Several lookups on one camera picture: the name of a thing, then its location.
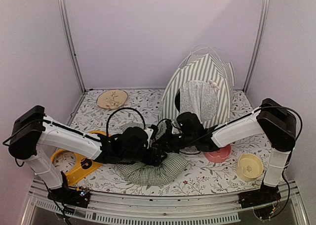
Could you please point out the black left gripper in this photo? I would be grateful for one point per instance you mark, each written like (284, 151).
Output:
(157, 159)

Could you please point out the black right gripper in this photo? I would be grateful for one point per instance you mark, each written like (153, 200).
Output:
(165, 144)

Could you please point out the green checkered cushion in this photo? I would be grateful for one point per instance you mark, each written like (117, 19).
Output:
(141, 174)

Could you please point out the pink pet bowl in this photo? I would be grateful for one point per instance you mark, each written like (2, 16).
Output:
(219, 156)

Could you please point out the green striped pet tent fabric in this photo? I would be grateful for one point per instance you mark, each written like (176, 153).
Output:
(203, 84)

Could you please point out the cream pet bowl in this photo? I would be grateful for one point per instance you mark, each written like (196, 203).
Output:
(249, 167)

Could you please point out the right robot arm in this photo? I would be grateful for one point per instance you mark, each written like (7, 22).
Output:
(269, 131)

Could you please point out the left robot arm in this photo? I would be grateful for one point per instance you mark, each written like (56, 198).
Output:
(34, 129)

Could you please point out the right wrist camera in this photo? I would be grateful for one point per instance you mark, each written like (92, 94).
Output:
(170, 129)

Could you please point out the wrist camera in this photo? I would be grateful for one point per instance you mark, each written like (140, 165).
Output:
(170, 129)
(151, 133)

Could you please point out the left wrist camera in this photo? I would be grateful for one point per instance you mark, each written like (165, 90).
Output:
(151, 133)

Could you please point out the front aluminium rail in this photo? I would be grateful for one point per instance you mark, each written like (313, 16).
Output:
(124, 209)

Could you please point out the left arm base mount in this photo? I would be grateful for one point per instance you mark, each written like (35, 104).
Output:
(78, 197)

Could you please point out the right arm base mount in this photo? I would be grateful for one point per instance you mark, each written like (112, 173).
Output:
(265, 194)

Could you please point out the right aluminium corner post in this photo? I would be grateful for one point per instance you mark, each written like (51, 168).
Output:
(255, 53)

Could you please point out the aluminium corner post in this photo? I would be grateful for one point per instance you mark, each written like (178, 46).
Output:
(255, 53)
(70, 44)

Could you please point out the left aluminium corner post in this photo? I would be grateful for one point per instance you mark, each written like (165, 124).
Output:
(70, 44)

